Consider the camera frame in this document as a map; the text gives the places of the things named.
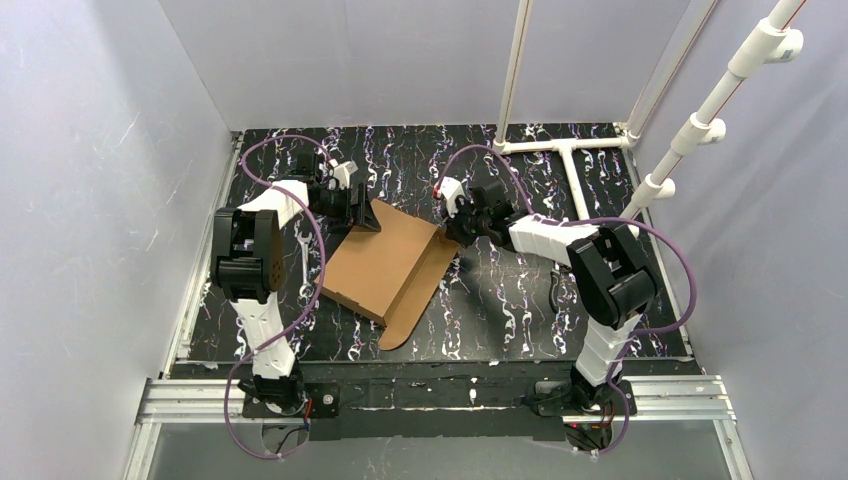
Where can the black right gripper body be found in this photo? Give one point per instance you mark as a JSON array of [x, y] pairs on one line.
[[463, 221]]

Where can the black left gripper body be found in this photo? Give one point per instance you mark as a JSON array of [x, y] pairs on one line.
[[354, 204]]

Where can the brown cardboard box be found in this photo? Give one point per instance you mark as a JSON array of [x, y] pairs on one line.
[[390, 276]]

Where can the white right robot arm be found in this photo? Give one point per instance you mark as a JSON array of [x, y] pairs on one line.
[[615, 281]]

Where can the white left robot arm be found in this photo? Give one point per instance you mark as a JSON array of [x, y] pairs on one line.
[[247, 251]]

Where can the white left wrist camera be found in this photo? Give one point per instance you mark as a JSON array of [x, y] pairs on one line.
[[343, 175]]

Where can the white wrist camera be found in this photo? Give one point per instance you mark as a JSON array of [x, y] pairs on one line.
[[450, 190], [343, 175]]

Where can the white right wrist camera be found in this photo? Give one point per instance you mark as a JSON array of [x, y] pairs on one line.
[[450, 190]]

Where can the white PVC pipe frame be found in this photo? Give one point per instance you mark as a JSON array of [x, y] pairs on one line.
[[651, 96]]

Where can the black handled pliers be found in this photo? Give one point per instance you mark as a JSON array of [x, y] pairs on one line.
[[563, 294]]

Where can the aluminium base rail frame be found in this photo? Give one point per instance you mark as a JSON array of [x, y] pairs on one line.
[[445, 399]]

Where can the white PVC camera pole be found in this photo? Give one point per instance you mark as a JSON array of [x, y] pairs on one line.
[[772, 40]]

